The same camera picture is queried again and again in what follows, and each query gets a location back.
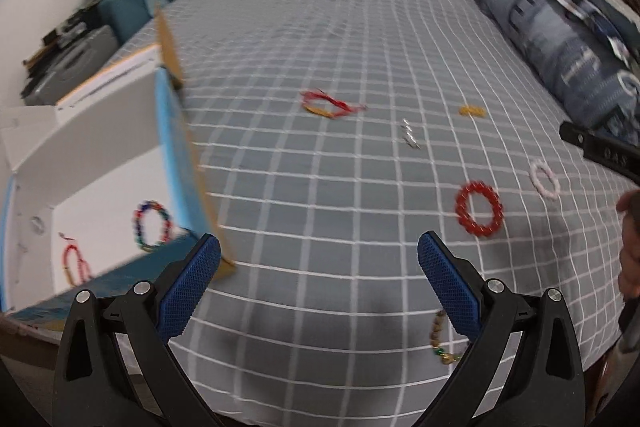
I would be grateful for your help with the small silver jewelry pieces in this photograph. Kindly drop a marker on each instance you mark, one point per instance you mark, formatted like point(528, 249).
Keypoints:
point(410, 134)

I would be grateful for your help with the grey checked bed sheet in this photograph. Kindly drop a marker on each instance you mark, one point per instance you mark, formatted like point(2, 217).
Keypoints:
point(325, 32)

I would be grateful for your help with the person's right hand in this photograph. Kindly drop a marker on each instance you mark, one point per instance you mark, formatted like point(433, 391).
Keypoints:
point(631, 257)

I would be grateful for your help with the grey suitcase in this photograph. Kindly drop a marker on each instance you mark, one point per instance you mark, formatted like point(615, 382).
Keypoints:
point(65, 67)

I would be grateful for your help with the blue-grey striped folded quilt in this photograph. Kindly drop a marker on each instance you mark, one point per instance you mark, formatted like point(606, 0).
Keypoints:
point(540, 42)

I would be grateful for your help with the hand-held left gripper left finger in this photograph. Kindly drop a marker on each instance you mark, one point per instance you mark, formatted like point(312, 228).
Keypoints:
point(192, 287)

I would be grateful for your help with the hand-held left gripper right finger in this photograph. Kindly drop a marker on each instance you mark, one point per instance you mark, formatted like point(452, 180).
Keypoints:
point(450, 287)

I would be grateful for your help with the teal suitcase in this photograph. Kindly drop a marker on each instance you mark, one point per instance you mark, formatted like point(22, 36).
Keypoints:
point(130, 9)

